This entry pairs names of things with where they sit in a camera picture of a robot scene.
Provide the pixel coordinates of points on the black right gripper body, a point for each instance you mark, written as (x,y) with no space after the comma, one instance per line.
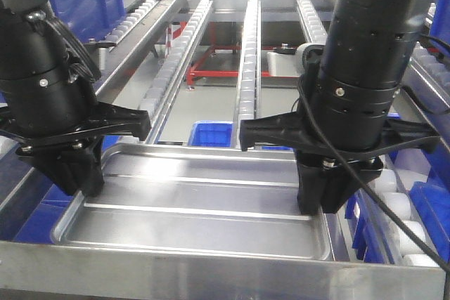
(324,184)

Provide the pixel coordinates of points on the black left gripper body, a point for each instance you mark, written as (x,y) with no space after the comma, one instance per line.
(72,159)

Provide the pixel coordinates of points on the silver ribbed metal tray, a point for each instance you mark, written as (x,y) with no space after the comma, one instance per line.
(207,201)

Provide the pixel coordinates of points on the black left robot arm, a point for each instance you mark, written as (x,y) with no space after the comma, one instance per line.
(51,110)

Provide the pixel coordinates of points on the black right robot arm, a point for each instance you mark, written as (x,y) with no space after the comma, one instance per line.
(349,85)

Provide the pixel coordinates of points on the blue bin below left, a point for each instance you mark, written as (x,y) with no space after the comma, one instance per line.
(37,228)

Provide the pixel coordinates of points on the blue bin below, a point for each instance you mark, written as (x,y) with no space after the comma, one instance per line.
(37,228)
(415,186)

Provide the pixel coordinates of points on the blue bin below right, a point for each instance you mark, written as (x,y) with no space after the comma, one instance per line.
(415,186)

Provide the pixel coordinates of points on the white roller track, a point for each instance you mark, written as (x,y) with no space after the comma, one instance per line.
(132,20)
(248,71)
(159,98)
(312,27)

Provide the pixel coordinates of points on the centre white roller track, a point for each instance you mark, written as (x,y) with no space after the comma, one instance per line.
(248,71)

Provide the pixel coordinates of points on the small blue bin below centre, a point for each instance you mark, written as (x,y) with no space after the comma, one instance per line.
(211,134)

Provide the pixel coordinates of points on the left white roller track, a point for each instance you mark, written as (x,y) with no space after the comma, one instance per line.
(132,20)

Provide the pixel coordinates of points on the blue bin far right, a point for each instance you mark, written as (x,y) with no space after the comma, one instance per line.
(440,23)

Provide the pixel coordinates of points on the steel divider rail left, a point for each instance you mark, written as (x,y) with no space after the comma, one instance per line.
(122,60)

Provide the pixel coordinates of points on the steel front shelf rail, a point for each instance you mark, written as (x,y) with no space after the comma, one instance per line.
(58,272)

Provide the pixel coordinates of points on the red metal floor frame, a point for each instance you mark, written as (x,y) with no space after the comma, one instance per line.
(224,62)

